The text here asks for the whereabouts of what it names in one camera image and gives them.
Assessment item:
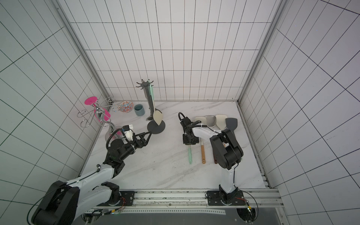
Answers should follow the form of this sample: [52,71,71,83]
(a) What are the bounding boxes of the cream spoon mint handle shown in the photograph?
[149,84,163,126]

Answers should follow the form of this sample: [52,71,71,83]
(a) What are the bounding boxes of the cream utensil dark wood handle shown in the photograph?
[204,115,218,165]

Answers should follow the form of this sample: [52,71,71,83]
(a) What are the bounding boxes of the cream spatula light wood handle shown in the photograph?
[216,114,228,130]

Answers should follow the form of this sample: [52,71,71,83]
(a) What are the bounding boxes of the grey spatula mint handle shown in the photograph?
[225,118,238,132]

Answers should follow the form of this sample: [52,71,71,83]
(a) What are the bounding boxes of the cream spatula mint handle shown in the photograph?
[188,145,193,165]

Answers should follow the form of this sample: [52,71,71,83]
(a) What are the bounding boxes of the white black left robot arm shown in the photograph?
[27,128,152,225]

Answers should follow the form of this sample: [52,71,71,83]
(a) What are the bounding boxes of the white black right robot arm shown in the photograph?
[178,113,244,202]

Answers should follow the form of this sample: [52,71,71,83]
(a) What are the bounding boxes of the grey utensil rack stand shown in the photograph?
[137,80,166,134]

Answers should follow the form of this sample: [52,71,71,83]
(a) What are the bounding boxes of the teal ceramic cup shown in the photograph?
[134,104,145,116]

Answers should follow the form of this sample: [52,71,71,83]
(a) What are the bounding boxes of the pink plastic wine glass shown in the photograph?
[84,96,111,123]

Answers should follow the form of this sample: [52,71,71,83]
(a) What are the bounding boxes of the chrome wine glass holder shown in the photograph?
[77,96,125,144]

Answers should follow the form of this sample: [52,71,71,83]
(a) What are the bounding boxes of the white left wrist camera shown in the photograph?
[122,125,134,142]

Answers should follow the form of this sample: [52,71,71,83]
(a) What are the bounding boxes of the grey utensil mint handle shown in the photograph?
[146,114,153,121]

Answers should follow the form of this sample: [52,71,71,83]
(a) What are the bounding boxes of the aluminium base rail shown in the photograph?
[67,188,283,216]

